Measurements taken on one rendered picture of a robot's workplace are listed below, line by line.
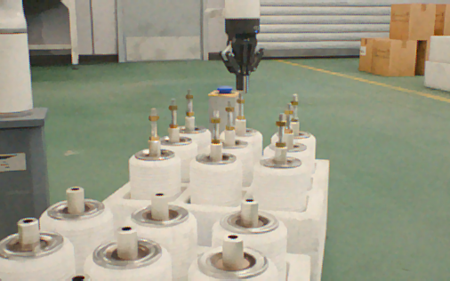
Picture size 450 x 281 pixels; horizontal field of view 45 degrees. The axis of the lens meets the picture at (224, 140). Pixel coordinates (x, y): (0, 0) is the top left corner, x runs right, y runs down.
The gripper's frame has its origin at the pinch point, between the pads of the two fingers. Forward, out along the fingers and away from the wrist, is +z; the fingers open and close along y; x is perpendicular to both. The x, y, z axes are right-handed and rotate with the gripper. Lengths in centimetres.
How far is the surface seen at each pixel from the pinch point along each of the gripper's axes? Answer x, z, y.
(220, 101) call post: 13.9, 6.4, 8.0
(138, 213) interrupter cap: -24, 10, -48
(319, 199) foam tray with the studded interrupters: -26.5, 17.9, -9.3
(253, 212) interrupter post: -37, 9, -41
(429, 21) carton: 112, -5, 371
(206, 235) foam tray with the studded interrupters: -15.2, 22.3, -27.3
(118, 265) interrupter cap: -34, 10, -60
